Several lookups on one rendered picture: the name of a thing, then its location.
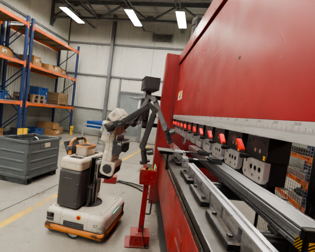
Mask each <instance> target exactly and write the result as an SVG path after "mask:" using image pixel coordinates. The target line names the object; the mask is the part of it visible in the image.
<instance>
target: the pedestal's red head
mask: <svg viewBox="0 0 315 252"><path fill-rule="evenodd" d="M155 166H156V164H155ZM144 169H145V168H143V167H141V168H140V172H139V184H140V185H150V186H155V183H156V175H157V166H156V171H155V169H153V168H149V169H150V170H144Z"/></svg>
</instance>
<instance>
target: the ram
mask: <svg viewBox="0 0 315 252"><path fill-rule="evenodd" d="M179 92H182V97H181V93H180V96H179ZM178 97H179V100H178ZM174 115H184V116H203V117H222V118H242V119H261V120H280V121H299V122H315V0H228V1H227V2H226V4H225V5H224V6H223V8H222V9H221V10H220V12H219V13H218V15H217V16H216V17H215V19H214V20H213V21H212V23H211V24H210V25H209V27H208V28H207V30H206V31H205V32H204V34H203V35H202V36H201V38H200V39H199V40H198V42H197V43H196V45H195V46H194V47H193V49H192V50H191V51H190V53H189V54H188V55H187V57H186V58H185V60H184V61H183V62H182V64H181V65H180V68H179V75H178V83H177V91H176V98H175V106H174ZM173 119H176V120H181V121H186V122H191V123H196V124H201V125H206V126H211V127H216V128H221V129H226V130H231V131H236V132H241V133H246V134H251V135H256V136H261V137H266V138H271V139H276V140H281V141H286V142H291V143H296V144H301V145H306V146H311V147H315V135H314V134H306V133H298V132H290V131H282V130H274V129H267V128H259V127H251V126H243V125H235V124H227V123H220V122H212V121H204V120H196V119H188V118H180V117H173Z"/></svg>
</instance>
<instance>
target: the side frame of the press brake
mask: <svg viewBox="0 0 315 252"><path fill-rule="evenodd" d="M179 61H180V54H173V53H167V55H166V59H165V66H164V74H163V82H162V90H161V98H160V109H161V111H162V114H163V117H164V119H165V122H166V124H167V126H168V129H172V128H174V129H175V126H173V121H174V125H175V122H176V119H173V117H174V109H175V102H176V94H177V86H178V79H179V71H180V65H181V64H179ZM164 133H165V132H164V130H163V129H162V126H161V122H160V119H159V117H158V121H157V129H156V137H155V145H154V153H153V161H152V169H155V164H156V167H157V170H156V171H157V172H156V179H155V185H150V186H149V192H148V198H149V199H152V204H156V201H157V202H159V193H158V178H159V170H160V162H161V155H162V154H161V153H159V150H158V147H159V148H171V147H170V146H169V145H168V143H167V139H166V136H165V134H164ZM170 136H171V139H172V140H173V142H174V144H175V145H176V146H177V147H178V148H179V149H180V150H183V151H187V152H185V153H186V156H187V157H192V155H191V154H190V153H189V152H188V151H189V145H191V146H197V145H196V143H192V142H191V141H190V140H187V139H186V141H185V143H184V144H183V142H182V140H183V136H182V135H180V134H178V133H177V132H176V134H174V135H170ZM198 169H199V170H200V171H201V172H202V173H203V174H204V175H205V176H207V171H208V169H207V168H199V167H198Z"/></svg>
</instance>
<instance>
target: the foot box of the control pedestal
mask: <svg viewBox="0 0 315 252"><path fill-rule="evenodd" d="M136 228H138V227H131V229H130V235H125V238H124V248H136V249H148V248H149V247H148V246H149V239H150V235H149V228H145V227H144V229H145V234H143V235H142V234H136ZM143 238H144V241H143ZM144 243H145V244H146V247H144Z"/></svg>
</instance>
